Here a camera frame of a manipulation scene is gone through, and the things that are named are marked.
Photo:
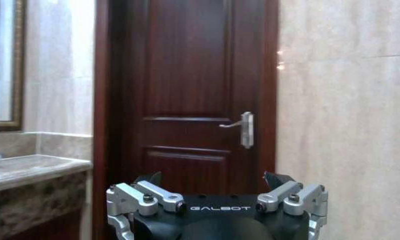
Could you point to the gold framed wall mirror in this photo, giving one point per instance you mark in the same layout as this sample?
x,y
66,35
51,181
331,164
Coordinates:
x,y
4,65

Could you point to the dark brown wooden door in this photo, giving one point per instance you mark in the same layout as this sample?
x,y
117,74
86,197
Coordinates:
x,y
187,100

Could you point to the marble vanity counter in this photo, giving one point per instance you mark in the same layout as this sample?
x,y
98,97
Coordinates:
x,y
34,190

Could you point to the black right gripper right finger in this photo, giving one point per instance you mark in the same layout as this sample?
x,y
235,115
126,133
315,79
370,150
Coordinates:
x,y
303,197

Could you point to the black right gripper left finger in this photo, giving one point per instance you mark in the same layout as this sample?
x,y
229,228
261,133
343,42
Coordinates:
x,y
134,195

